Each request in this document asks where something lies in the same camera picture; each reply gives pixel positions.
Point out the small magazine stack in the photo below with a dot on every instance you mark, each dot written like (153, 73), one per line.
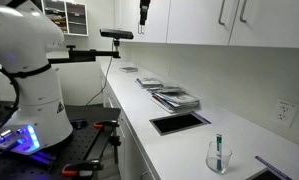
(149, 82)

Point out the flat dark magazine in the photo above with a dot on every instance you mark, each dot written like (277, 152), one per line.
(165, 89)

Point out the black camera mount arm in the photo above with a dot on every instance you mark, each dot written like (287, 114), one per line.
(79, 55)

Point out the large magazine stack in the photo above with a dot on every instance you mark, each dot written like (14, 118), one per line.
(175, 100)

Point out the white lower counter cabinets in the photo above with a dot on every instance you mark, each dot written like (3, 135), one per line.
(129, 150)

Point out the clear glass cup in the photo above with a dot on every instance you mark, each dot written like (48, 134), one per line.
(219, 163)

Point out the teal green marker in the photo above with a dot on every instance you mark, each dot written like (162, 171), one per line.
(219, 141)

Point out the black perforated robot table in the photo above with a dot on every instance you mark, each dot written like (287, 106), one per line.
(82, 143)

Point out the white wall shelf organizer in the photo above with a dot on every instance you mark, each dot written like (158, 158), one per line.
(70, 16)

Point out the purple tape strip short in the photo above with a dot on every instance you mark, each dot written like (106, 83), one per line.
(202, 117)

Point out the black rectangular counter cutout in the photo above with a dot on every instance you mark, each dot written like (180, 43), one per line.
(177, 122)

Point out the dark object counter edge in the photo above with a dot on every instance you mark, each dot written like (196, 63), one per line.
(272, 167)

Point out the small grey book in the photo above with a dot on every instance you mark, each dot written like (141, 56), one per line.
(128, 69)

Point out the black stereo camera bar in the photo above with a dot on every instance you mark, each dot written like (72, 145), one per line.
(116, 33)

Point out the white upper wall cabinets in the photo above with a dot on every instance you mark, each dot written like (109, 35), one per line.
(195, 20)

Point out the black clamp screw post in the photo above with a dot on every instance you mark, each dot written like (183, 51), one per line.
(114, 143)

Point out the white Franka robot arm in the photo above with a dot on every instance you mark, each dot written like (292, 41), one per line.
(29, 66)

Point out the white wall power outlet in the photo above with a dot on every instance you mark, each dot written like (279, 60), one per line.
(284, 112)

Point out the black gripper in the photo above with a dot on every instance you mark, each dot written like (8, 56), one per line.
(144, 6)

